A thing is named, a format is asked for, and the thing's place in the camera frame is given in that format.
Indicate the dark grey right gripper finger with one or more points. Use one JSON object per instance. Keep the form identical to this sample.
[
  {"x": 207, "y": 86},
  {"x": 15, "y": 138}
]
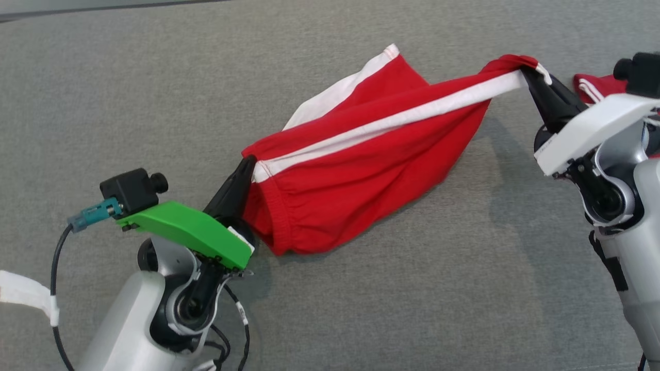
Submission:
[
  {"x": 544, "y": 111},
  {"x": 562, "y": 103}
]

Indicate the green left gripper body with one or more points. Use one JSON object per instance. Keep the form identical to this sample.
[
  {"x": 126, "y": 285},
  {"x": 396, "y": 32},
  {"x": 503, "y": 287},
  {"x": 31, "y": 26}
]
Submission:
[{"x": 191, "y": 229}]

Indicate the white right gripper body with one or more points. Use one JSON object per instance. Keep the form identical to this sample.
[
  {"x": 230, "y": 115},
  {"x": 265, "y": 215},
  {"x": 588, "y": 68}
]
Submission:
[{"x": 593, "y": 129}]

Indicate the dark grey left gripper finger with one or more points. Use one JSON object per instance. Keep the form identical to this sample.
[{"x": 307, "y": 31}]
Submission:
[
  {"x": 227, "y": 188},
  {"x": 240, "y": 201}
]

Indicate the red white shorts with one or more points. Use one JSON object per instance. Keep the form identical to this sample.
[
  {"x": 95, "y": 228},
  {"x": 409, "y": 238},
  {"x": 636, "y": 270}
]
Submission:
[{"x": 603, "y": 85}]

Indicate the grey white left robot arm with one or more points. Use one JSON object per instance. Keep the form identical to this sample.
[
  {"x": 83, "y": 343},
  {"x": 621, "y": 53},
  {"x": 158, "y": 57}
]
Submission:
[{"x": 129, "y": 319}]

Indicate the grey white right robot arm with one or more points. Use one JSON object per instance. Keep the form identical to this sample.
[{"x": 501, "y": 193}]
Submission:
[{"x": 634, "y": 247}]

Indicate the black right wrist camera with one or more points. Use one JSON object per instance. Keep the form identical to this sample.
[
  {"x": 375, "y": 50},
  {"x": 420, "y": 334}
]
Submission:
[{"x": 644, "y": 74}]

